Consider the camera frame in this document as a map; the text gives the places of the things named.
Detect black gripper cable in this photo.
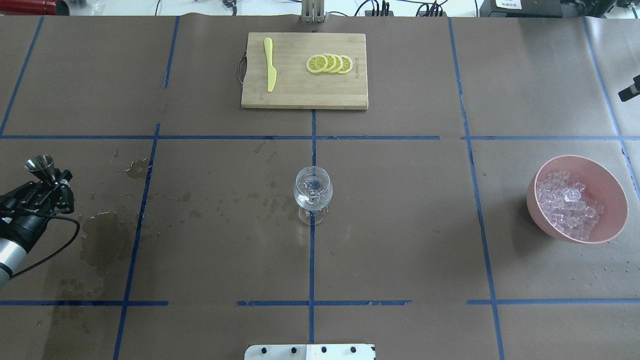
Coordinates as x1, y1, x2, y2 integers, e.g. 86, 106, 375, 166
0, 212, 82, 281

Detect yellow plastic knife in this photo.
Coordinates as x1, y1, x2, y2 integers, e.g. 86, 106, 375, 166
263, 38, 277, 92

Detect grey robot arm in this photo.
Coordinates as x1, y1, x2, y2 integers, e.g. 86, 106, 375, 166
0, 168, 80, 287

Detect black box device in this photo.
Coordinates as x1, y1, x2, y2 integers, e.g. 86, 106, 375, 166
478, 0, 563, 19

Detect clear wine glass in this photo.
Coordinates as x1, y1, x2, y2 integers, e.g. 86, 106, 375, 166
293, 166, 334, 226

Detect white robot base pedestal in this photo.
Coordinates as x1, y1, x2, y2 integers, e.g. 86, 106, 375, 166
244, 343, 377, 360

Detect red cylinder bottle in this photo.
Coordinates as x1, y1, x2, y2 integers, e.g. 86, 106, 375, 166
0, 0, 70, 16

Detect bamboo cutting board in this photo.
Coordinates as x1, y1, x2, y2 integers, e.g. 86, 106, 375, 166
241, 32, 370, 111

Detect pile of ice cubes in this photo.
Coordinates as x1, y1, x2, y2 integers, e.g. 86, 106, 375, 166
534, 170, 606, 242

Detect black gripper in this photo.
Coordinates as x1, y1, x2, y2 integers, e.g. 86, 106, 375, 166
0, 169, 74, 253

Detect pink bowl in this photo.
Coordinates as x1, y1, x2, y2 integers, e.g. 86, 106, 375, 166
526, 155, 629, 244

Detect steel cocktail jigger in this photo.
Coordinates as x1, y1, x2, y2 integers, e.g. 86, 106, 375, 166
24, 154, 60, 189

